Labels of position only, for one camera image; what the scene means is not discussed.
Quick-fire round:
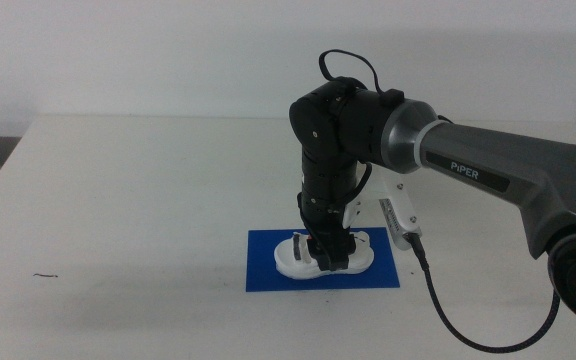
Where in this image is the blue rectangular mat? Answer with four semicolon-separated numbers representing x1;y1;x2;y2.
245;226;401;293

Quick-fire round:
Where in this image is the white sandal shoe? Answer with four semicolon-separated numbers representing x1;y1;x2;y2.
273;229;376;280

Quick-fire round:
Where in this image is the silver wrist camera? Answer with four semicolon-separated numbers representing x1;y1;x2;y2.
378;197;424;252

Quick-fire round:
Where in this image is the black braided camera cable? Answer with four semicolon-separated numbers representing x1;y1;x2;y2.
406;233;562;355

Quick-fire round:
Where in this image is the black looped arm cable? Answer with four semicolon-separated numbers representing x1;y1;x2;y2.
318;48;385;96

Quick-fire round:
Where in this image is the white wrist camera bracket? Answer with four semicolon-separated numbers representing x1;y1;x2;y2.
343;164;421;236

